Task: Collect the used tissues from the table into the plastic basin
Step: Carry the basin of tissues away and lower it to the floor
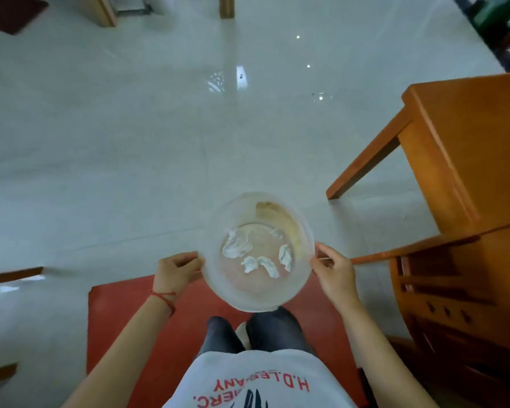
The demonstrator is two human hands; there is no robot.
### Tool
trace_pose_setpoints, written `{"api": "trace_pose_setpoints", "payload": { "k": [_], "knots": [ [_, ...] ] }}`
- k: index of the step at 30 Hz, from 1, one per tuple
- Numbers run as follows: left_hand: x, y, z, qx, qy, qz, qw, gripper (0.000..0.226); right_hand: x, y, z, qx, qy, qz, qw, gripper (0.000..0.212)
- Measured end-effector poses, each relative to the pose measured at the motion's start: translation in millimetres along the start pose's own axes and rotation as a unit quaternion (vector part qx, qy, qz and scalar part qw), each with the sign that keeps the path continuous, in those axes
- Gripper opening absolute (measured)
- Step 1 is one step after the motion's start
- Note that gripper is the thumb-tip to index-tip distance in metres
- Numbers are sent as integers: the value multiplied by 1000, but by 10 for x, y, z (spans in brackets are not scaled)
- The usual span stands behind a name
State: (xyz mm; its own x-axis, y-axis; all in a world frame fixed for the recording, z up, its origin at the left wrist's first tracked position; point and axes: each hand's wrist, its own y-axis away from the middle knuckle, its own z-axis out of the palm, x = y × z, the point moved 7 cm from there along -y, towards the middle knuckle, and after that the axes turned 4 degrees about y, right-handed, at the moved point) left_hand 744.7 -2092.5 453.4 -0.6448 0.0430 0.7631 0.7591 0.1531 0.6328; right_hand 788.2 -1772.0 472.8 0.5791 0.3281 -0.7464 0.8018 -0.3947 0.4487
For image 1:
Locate red string bracelet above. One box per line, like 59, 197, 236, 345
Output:
149, 289, 177, 317

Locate clear plastic bowl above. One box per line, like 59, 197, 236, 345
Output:
198, 191, 316, 313

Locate dark grey jeans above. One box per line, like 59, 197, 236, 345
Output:
197, 306, 316, 358

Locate green and dark rug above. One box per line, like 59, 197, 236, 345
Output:
450, 0, 510, 73

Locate person's right hand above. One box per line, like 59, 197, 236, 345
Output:
310, 243, 363, 311

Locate wooden chair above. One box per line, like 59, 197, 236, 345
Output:
350, 207, 510, 408

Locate red floor mat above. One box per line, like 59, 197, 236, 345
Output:
86, 271, 369, 408

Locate large crumpled white tissue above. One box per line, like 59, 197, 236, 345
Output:
221, 229, 254, 259

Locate person's right forearm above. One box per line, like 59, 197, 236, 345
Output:
339, 298, 439, 408

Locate person's left hand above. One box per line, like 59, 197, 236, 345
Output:
152, 252, 205, 297

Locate long crumpled white tissue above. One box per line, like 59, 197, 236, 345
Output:
241, 255, 280, 279

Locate person's left forearm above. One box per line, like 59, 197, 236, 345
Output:
61, 292, 176, 408

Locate narrow crumpled white tissue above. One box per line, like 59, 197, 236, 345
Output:
278, 244, 293, 273

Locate white printed t-shirt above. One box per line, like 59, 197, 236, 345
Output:
163, 349, 358, 408

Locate wooden table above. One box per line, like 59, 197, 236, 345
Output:
326, 71, 510, 268

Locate dark red rug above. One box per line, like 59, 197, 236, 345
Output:
0, 0, 50, 35

